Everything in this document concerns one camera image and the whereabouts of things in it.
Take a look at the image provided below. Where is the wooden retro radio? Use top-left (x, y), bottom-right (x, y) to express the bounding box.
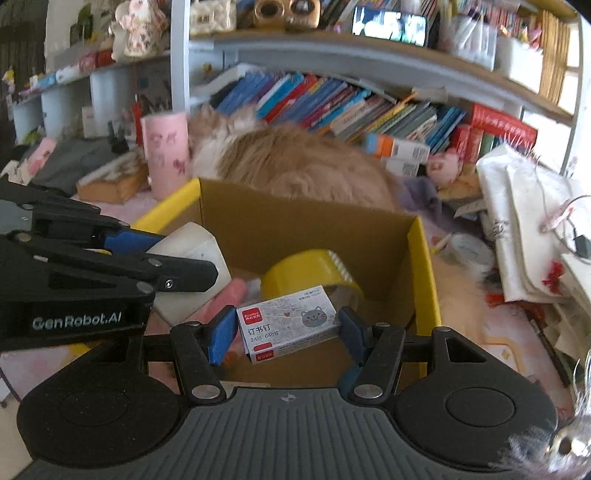
top-left (252, 0), bottom-right (321, 31)

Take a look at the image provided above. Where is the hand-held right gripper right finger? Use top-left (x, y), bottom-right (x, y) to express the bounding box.
top-left (338, 307), bottom-right (506, 401)

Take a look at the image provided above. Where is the checkered wooden box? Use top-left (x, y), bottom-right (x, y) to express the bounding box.
top-left (76, 148), bottom-right (151, 205)

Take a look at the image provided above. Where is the orange fluffy cat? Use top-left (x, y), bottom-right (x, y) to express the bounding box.
top-left (187, 104), bottom-right (490, 337)

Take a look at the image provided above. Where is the grey cloth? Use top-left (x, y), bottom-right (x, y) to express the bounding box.
top-left (28, 136), bottom-right (125, 195)

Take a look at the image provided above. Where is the stack of red books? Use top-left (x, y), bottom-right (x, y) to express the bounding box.
top-left (450, 104), bottom-right (539, 164)

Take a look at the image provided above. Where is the yellow tape roll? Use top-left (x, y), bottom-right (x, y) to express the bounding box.
top-left (261, 249), bottom-right (365, 319)

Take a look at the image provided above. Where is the row of leaning colourful books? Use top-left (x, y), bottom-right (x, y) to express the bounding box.
top-left (210, 71), bottom-right (467, 155)

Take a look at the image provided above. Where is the lavender cloth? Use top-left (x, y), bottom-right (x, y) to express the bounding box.
top-left (402, 178), bottom-right (444, 222)

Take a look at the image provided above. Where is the yellow cardboard box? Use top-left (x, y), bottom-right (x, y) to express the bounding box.
top-left (131, 178), bottom-right (441, 388)

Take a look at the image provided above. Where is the white staple box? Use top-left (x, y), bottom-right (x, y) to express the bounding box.
top-left (236, 286), bottom-right (342, 365)

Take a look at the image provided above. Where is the white side shelf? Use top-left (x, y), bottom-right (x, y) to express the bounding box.
top-left (9, 51), bottom-right (172, 144)

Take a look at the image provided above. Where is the pink plush rabbit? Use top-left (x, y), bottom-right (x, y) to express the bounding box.
top-left (185, 277), bottom-right (262, 333)

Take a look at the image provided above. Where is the orange and white carton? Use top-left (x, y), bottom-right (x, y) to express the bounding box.
top-left (362, 133), bottom-right (430, 162)

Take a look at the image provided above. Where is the pile of papers and books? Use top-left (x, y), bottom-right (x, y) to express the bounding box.
top-left (475, 143), bottom-right (591, 388)

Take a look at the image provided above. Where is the clear pen holder with pens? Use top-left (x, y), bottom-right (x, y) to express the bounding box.
top-left (436, 14), bottom-right (499, 70)

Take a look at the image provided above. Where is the floral white rabbit doll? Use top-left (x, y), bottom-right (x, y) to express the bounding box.
top-left (111, 0), bottom-right (169, 63)

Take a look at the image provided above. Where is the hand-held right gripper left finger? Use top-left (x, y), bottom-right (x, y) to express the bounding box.
top-left (74, 305), bottom-right (238, 401)

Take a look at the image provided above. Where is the pink checkered desktop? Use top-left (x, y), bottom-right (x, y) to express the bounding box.
top-left (0, 185), bottom-right (573, 416)

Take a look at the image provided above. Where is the black phone with lit screen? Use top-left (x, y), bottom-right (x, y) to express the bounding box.
top-left (352, 6), bottom-right (428, 47)

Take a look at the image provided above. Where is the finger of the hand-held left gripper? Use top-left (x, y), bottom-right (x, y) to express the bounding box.
top-left (0, 178), bottom-right (164, 254)
top-left (11, 231), bottom-right (219, 294)

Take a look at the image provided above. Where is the fluffy grey pompom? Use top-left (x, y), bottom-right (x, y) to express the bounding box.
top-left (496, 415), bottom-right (591, 480)

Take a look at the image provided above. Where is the white cube charger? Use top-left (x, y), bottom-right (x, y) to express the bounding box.
top-left (147, 222), bottom-right (232, 324)

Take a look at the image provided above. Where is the white bookshelf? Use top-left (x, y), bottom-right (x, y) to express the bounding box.
top-left (170, 0), bottom-right (585, 176)

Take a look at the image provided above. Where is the row of yellow notebooks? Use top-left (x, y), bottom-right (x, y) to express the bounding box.
top-left (538, 11), bottom-right (573, 104)

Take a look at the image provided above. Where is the white storage box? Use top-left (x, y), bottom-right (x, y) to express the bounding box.
top-left (496, 34), bottom-right (544, 93)

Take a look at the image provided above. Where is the small pink plush doll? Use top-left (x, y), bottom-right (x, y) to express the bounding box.
top-left (21, 138), bottom-right (58, 174)

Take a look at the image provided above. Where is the pink pig plush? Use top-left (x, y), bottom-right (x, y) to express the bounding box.
top-left (426, 152), bottom-right (462, 188)

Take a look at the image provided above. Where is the pink cylindrical cup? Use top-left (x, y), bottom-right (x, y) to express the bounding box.
top-left (141, 111), bottom-right (190, 201)

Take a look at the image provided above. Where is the white round container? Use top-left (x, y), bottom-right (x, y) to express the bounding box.
top-left (438, 233), bottom-right (495, 278)

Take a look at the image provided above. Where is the cream quilted handbag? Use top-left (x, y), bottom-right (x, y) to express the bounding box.
top-left (189, 0), bottom-right (237, 37)

